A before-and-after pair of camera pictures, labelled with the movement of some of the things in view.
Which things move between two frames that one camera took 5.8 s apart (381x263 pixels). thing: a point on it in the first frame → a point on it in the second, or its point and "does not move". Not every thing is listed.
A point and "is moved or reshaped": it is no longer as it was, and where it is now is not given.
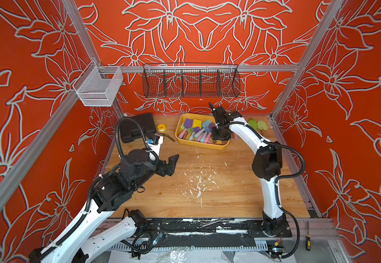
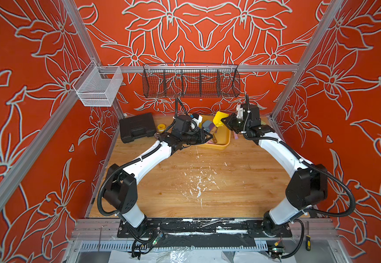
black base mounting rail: [214, 228] does not move
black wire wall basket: [191, 80] does not move
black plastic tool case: [130, 130] does not move
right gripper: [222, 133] → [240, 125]
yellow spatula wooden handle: [197, 125] is moved or reshaped
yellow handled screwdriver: [308, 243] does not move
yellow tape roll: [161, 127] does not move
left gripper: [172, 164] → [201, 134]
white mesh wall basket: [97, 85] does not move
